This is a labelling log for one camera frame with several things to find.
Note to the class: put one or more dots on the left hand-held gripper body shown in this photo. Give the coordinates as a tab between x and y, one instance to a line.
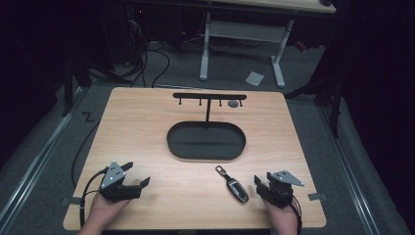
112	182

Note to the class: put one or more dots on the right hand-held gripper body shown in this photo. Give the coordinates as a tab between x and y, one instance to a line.
280	192

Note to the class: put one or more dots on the black car key fob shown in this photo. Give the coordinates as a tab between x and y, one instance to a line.
237	191

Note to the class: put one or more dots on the black key rack with tray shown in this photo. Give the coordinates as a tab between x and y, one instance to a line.
205	142

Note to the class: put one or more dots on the person's right hand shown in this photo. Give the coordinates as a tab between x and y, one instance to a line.
284	220

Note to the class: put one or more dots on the person's left hand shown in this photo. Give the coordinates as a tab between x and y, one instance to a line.
106	210

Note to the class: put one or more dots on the grey tape strip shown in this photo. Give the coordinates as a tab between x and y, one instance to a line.
317	196
71	200

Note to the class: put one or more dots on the grey table grommet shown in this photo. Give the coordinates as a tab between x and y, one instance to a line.
233	103

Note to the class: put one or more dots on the black metal stand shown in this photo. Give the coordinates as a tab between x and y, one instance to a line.
68	88
334	104

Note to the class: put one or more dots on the white paper sheet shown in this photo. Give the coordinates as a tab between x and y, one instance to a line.
254	78

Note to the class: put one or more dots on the desk with white legs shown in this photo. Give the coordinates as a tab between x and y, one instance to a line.
244	31

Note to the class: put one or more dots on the metal floor rail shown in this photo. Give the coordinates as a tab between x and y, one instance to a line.
350	182
36	163

